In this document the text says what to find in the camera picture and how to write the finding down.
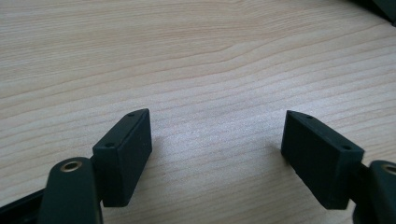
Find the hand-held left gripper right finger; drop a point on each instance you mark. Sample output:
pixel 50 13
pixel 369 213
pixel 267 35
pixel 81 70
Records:
pixel 320 161

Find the dark object at table edge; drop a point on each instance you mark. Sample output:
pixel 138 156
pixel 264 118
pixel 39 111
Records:
pixel 381 8

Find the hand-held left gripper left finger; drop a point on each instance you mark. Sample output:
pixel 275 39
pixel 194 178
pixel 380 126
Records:
pixel 123 161

